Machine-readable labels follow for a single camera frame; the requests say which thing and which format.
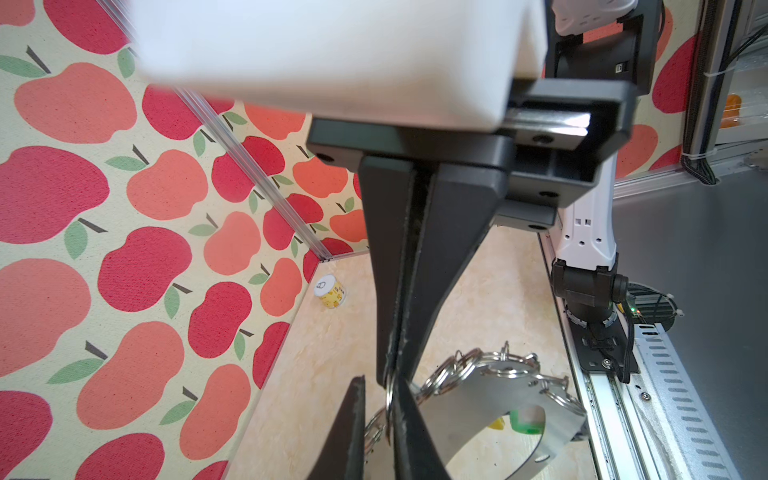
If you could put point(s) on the front aluminium rail base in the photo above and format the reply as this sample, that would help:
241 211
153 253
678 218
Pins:
655 426

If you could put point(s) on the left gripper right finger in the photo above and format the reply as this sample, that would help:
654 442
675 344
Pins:
415 456

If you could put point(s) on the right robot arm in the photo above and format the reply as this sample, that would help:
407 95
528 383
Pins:
585 269

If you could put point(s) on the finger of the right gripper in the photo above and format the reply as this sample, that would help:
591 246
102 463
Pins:
460 204
387 196

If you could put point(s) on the green key tag lower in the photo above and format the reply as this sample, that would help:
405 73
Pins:
529 420

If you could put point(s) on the right aluminium frame post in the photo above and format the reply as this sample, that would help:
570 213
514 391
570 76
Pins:
215 124

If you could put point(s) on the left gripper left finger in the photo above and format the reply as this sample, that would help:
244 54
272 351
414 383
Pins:
342 455

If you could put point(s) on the yellow key tag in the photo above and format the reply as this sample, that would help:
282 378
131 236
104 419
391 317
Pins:
498 424

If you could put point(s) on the metal key organizer plate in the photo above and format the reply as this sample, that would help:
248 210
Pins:
469 392

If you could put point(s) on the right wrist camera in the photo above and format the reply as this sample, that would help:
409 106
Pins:
431 64

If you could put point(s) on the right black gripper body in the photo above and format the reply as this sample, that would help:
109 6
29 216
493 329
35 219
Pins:
556 136

